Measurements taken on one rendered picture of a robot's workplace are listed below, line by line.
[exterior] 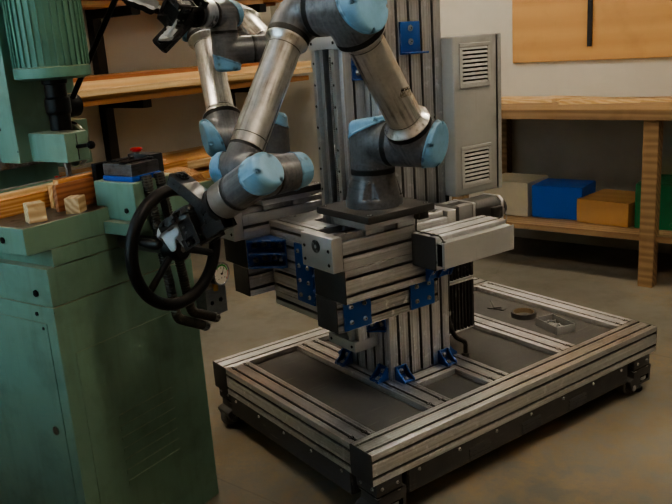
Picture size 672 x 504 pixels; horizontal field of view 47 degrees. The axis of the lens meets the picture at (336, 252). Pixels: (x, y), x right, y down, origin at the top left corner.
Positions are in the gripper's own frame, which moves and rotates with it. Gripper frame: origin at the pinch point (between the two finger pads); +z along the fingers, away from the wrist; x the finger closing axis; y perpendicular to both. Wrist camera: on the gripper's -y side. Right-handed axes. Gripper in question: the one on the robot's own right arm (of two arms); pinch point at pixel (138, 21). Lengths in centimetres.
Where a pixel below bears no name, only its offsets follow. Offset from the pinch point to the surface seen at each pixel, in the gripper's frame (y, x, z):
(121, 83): -138, -117, -150
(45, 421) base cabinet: -69, 59, 41
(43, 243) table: -30, 36, 41
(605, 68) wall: -1, 45, -303
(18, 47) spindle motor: -10.3, -4.5, 27.5
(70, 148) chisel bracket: -24.6, 15.2, 21.3
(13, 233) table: -30, 31, 45
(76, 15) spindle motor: -0.2, -2.7, 16.7
